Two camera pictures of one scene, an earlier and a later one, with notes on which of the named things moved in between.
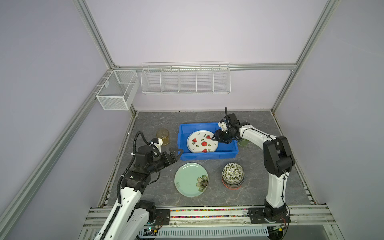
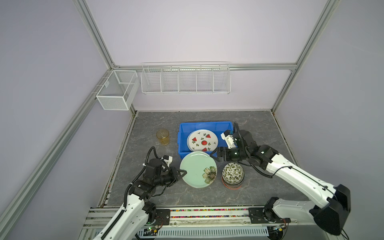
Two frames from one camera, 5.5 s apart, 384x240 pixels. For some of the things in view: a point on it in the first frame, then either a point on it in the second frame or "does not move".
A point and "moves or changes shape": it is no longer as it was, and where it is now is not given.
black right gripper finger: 217,138 -> 216,158
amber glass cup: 163,134 does not move
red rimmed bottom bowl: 232,187 does not move
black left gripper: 173,159 -> 175,178
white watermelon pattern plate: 201,141 does not move
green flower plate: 191,179 moves or changes shape
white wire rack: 186,78 does not move
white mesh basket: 118,90 does not move
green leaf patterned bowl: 233,173 does not move
